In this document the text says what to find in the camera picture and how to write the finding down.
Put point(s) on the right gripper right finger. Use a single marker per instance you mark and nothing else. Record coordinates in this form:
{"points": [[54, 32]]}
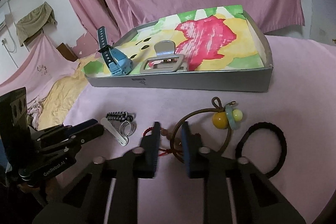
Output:
{"points": [[191, 143]]}

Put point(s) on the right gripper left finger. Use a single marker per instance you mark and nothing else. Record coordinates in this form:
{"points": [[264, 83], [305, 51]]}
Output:
{"points": [[150, 143]]}

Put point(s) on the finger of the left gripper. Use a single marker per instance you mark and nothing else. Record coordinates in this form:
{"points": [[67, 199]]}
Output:
{"points": [[69, 142], [78, 125]]}

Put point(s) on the yellow bed blanket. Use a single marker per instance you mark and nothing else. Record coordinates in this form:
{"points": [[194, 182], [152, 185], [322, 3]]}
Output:
{"points": [[54, 108]]}

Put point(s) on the pink hanging sheet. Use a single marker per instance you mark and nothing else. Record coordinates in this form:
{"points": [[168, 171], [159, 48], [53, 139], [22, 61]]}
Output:
{"points": [[41, 69]]}

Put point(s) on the blue smart watch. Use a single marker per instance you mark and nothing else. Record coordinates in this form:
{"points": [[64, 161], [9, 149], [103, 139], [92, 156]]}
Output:
{"points": [[117, 62]]}

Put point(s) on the pink table cloth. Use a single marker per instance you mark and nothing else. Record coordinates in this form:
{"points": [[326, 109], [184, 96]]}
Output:
{"points": [[300, 101]]}

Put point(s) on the grey cardboard tray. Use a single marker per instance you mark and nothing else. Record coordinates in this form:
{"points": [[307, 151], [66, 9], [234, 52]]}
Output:
{"points": [[248, 80]]}

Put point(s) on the olive green hanging cloth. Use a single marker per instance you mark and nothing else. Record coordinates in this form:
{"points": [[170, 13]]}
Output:
{"points": [[34, 21]]}

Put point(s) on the floral watercolour tray liner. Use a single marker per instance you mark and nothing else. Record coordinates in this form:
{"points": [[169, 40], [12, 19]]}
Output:
{"points": [[213, 39]]}

